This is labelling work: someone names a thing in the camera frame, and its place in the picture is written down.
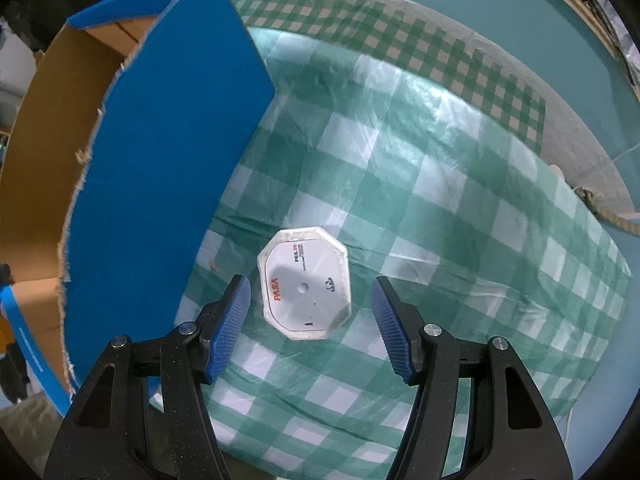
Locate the small-check green tablecloth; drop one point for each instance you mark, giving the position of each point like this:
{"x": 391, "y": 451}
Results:
{"x": 400, "y": 45}

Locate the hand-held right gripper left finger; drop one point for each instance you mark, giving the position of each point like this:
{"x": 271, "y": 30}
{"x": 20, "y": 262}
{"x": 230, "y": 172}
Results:
{"x": 230, "y": 330}

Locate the large-check green tablecloth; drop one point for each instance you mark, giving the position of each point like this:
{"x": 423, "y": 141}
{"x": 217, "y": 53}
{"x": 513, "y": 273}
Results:
{"x": 450, "y": 210}

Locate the silver tarp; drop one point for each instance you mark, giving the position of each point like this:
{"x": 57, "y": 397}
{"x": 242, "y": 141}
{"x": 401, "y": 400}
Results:
{"x": 627, "y": 50}

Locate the white octagonal device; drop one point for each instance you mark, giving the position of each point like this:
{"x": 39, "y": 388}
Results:
{"x": 305, "y": 285}

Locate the blue cardboard box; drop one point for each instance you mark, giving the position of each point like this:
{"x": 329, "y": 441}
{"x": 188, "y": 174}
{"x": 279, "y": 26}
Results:
{"x": 165, "y": 135}

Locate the wooden ledge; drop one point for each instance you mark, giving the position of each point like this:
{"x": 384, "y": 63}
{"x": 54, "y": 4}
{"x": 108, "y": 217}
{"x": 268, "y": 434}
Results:
{"x": 575, "y": 10}

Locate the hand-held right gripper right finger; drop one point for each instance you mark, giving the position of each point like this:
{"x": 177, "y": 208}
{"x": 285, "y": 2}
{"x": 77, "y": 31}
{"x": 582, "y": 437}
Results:
{"x": 392, "y": 335}

